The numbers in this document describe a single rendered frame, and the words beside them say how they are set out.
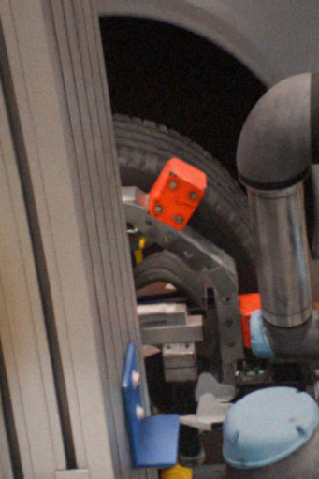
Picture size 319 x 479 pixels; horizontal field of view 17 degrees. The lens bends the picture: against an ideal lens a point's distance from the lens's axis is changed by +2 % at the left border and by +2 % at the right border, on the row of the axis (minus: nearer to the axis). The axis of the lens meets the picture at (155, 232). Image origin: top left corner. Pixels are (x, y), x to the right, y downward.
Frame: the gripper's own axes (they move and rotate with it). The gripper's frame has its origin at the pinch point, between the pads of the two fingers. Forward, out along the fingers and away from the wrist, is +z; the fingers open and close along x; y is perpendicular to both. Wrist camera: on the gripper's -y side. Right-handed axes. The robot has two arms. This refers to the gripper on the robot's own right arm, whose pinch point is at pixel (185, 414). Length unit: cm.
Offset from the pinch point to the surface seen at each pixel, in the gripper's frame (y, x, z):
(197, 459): -6.9, 1.9, -1.1
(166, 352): 12.0, 0.9, 1.8
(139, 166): 31.4, -29.1, 4.9
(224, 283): 11.9, -20.2, -8.0
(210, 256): 17.1, -20.5, -5.9
